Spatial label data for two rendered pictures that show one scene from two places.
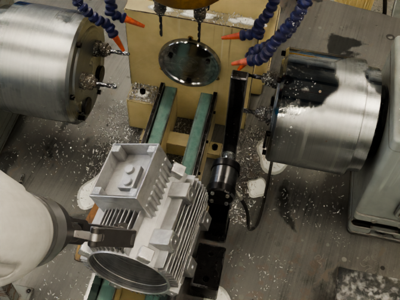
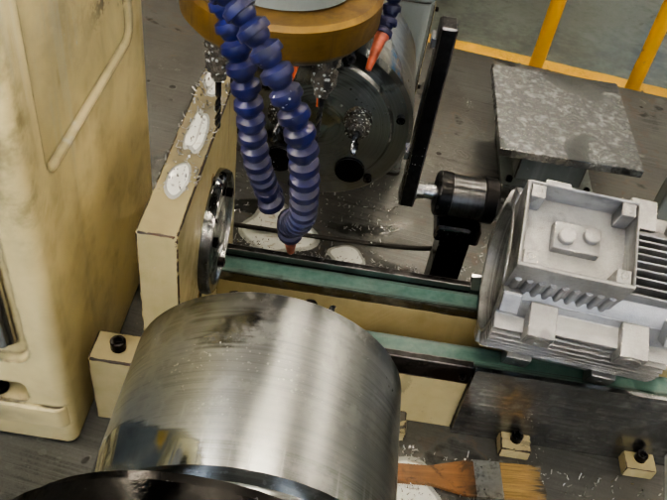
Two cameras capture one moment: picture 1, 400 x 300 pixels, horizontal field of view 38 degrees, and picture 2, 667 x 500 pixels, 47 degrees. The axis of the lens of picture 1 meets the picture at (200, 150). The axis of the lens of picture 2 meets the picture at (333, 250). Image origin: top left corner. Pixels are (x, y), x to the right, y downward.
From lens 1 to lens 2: 119 cm
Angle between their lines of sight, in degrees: 60
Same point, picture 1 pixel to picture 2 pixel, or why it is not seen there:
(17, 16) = (244, 431)
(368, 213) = not seen: hidden behind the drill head
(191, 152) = (358, 283)
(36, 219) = not seen: outside the picture
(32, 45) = (333, 393)
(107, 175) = (573, 280)
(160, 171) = (555, 199)
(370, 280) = (506, 126)
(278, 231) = (415, 238)
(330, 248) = not seen: hidden behind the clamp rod
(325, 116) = (398, 38)
